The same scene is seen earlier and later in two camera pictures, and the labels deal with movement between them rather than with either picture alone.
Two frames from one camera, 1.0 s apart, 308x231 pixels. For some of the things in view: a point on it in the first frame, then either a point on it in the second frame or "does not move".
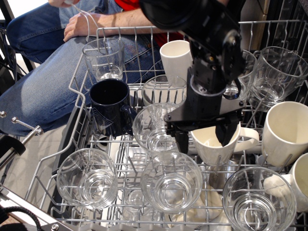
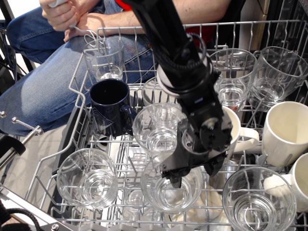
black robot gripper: x=218 y=63 -> x=205 y=133
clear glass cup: x=278 y=72 does not move
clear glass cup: x=149 y=130 does not move
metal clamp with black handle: x=9 y=147 does not move
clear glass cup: x=172 y=183 does not move
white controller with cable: x=70 y=2 -> x=56 y=3
